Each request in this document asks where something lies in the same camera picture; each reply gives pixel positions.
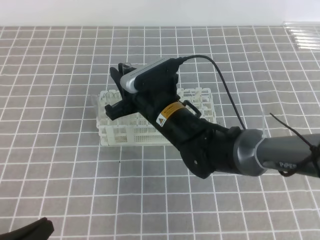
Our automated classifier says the clear test tube leaning rack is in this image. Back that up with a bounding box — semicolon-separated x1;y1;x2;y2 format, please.
90;94;100;117

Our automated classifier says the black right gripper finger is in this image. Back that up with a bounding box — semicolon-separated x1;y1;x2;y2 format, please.
0;217;55;240

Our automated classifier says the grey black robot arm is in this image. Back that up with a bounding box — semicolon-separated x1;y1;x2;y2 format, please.
104;58;320;179

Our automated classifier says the clear test tube in rack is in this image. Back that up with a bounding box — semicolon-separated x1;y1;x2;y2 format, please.
105;91;115;106
113;91;123;104

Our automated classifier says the white plastic test tube rack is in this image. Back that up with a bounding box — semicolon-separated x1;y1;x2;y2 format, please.
96;87;217;146

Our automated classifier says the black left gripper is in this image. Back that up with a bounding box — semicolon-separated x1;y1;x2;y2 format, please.
104;67;200;129

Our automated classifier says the clear glass test tube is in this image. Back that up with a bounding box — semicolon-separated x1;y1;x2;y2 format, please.
292;34;320;41
287;28;320;36
283;21;320;26
296;43;320;50
122;62;134;75
295;38;320;45

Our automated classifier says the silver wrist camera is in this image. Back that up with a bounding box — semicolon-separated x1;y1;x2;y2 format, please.
120;58;182;94

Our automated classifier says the black camera cable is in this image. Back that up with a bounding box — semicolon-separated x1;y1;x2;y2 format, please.
178;54;247;131

